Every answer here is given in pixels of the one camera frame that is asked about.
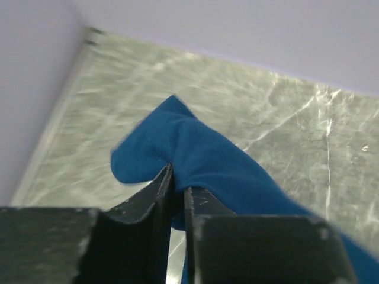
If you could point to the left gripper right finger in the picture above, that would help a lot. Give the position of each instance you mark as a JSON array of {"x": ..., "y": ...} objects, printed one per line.
[{"x": 224, "y": 247}]

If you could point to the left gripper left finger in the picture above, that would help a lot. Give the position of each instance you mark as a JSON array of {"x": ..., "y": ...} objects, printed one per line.
[{"x": 130, "y": 242}]

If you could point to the blue t shirt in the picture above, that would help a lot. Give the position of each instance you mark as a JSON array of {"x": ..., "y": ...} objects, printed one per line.
[{"x": 201, "y": 157}]

